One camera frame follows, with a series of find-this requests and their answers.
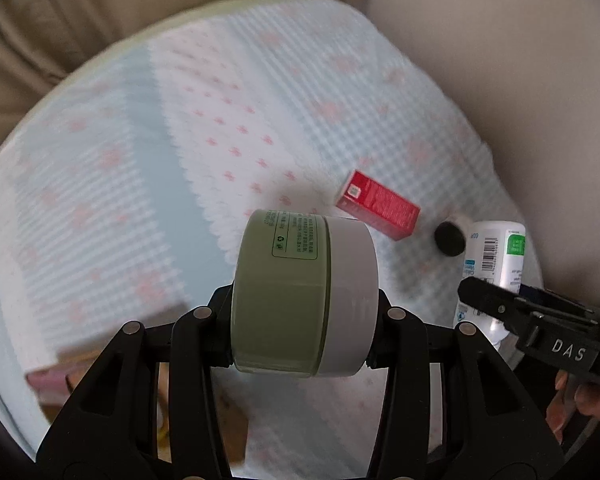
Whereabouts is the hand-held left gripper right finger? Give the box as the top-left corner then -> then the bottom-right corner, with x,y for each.
364,289 -> 565,480

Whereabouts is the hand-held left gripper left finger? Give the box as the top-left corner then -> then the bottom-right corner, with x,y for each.
36,284 -> 234,480

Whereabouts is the red carton box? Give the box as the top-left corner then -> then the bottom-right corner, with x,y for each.
335,170 -> 421,243

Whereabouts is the beige padded headboard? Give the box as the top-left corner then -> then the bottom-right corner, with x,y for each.
367,0 -> 600,306

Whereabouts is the white plastic bottle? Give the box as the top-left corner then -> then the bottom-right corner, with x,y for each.
452,220 -> 527,350

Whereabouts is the person's right hand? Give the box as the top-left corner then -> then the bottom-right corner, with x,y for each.
545,369 -> 600,445

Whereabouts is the light blue printed blanket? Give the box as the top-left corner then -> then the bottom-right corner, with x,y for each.
0,0 -> 543,478

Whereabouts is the green jar with white lid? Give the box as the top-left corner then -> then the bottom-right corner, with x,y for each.
230,209 -> 380,379

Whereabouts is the black round cap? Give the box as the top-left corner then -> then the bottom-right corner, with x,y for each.
433,217 -> 472,257

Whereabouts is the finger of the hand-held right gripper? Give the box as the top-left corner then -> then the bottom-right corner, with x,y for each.
517,284 -> 600,322
457,276 -> 537,342

